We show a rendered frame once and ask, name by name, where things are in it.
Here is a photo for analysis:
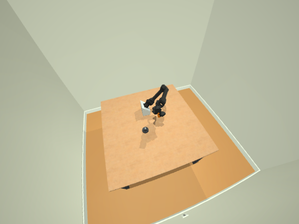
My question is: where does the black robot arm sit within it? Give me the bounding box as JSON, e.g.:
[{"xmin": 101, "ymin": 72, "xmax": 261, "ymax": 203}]
[{"xmin": 143, "ymin": 85, "xmax": 169, "ymax": 115}]

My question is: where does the dark grey round pedestal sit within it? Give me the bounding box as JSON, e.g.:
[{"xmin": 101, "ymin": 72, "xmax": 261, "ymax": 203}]
[{"xmin": 142, "ymin": 127, "xmax": 148, "ymax": 134}]

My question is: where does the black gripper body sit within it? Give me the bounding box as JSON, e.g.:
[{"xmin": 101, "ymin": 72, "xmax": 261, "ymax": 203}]
[{"xmin": 159, "ymin": 109, "xmax": 166, "ymax": 117}]

